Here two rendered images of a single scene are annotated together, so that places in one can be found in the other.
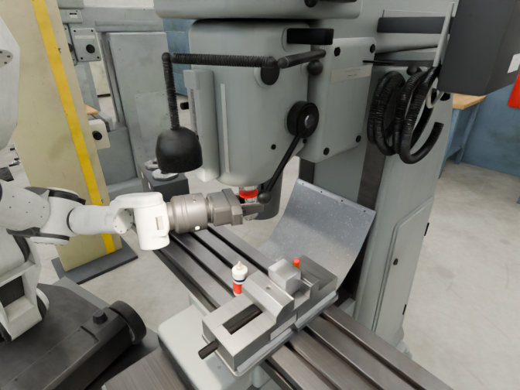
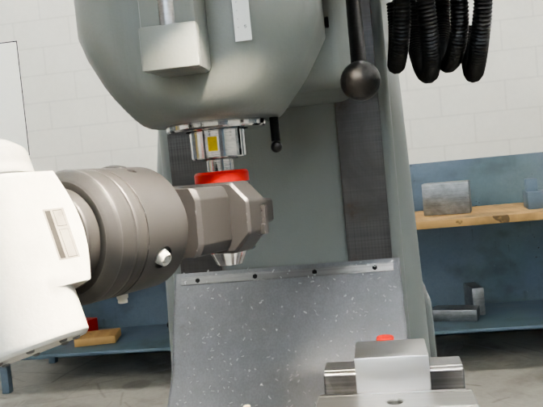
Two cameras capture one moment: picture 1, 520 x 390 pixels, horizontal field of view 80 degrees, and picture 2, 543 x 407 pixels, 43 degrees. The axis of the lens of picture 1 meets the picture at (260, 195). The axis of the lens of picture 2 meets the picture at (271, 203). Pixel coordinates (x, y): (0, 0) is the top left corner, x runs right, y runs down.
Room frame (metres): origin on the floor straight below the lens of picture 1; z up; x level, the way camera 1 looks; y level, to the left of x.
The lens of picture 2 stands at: (0.19, 0.38, 1.27)
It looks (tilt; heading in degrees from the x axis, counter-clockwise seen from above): 3 degrees down; 320
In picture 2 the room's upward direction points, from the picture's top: 5 degrees counter-clockwise
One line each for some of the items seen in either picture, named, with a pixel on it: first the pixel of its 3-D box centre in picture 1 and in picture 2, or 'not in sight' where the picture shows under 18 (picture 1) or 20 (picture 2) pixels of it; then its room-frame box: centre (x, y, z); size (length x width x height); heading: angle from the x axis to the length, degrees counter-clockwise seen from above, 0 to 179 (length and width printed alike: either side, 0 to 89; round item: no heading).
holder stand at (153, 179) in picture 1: (165, 192); not in sight; (1.03, 0.36, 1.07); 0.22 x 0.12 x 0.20; 32
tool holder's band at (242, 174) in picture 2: (248, 192); (221, 177); (0.66, 0.03, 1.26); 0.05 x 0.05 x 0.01
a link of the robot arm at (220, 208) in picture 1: (211, 210); (156, 228); (0.63, 0.12, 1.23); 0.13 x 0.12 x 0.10; 20
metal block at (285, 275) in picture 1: (284, 278); (393, 382); (0.57, -0.06, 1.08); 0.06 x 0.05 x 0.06; 41
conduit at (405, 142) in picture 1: (395, 111); (413, 1); (0.70, -0.30, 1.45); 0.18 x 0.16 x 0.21; 132
